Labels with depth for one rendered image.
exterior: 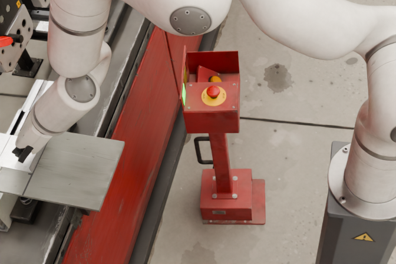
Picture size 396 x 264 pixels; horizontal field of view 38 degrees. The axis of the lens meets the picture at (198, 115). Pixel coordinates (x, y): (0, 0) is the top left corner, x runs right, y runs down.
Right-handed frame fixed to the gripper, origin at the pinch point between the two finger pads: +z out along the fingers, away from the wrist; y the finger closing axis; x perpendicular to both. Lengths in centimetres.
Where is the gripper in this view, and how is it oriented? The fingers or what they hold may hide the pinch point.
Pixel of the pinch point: (26, 141)
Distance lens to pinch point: 135.8
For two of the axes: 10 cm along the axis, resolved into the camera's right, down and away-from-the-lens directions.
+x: 8.0, 4.8, 3.6
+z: -5.4, 3.4, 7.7
